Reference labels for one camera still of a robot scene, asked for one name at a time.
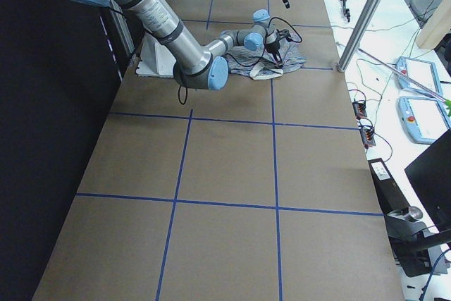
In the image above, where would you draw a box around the metal reacher grabber tool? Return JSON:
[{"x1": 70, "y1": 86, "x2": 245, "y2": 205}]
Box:
[{"x1": 336, "y1": 42, "x2": 451, "y2": 111}]

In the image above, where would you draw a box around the orange terminal block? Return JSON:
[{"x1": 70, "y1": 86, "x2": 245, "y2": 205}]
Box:
[
  {"x1": 352, "y1": 101, "x2": 367, "y2": 120},
  {"x1": 359, "y1": 125, "x2": 376, "y2": 149}
]

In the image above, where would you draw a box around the far blue teach pendant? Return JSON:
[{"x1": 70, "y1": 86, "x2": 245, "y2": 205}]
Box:
[{"x1": 395, "y1": 56, "x2": 443, "y2": 95}]

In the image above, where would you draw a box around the navy white striped polo shirt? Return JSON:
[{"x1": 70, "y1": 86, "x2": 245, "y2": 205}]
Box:
[{"x1": 223, "y1": 40, "x2": 306, "y2": 80}]

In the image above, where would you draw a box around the aluminium frame post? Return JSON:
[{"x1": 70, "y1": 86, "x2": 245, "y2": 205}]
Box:
[{"x1": 337, "y1": 0, "x2": 381, "y2": 73}]

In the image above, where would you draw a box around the near blue teach pendant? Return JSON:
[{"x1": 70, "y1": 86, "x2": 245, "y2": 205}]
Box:
[{"x1": 397, "y1": 97, "x2": 450, "y2": 145}]

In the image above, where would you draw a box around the orange terminal block near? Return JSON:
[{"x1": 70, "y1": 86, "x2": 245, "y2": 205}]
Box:
[{"x1": 359, "y1": 125, "x2": 376, "y2": 149}]

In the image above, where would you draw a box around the black power box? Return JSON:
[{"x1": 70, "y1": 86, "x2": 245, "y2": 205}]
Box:
[{"x1": 368, "y1": 158, "x2": 409, "y2": 214}]

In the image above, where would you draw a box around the orange terminal block far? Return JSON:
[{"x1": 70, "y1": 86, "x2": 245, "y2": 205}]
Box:
[{"x1": 352, "y1": 101, "x2": 367, "y2": 120}]

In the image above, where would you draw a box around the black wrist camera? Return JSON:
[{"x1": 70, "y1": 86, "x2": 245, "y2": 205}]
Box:
[{"x1": 276, "y1": 29, "x2": 293, "y2": 42}]

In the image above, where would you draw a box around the blue teach pendant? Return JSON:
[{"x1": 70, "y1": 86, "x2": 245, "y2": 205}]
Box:
[
  {"x1": 397, "y1": 97, "x2": 450, "y2": 145},
  {"x1": 395, "y1": 56, "x2": 443, "y2": 95}
]

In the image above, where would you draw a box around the black monitor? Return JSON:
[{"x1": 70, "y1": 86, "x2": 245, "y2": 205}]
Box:
[{"x1": 404, "y1": 131, "x2": 450, "y2": 231}]

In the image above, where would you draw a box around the metal cylinder cup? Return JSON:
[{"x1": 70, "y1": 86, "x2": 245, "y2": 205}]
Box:
[{"x1": 404, "y1": 206, "x2": 424, "y2": 222}]

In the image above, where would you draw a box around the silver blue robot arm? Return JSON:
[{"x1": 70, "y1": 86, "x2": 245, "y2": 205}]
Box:
[{"x1": 72, "y1": 0, "x2": 283, "y2": 90}]

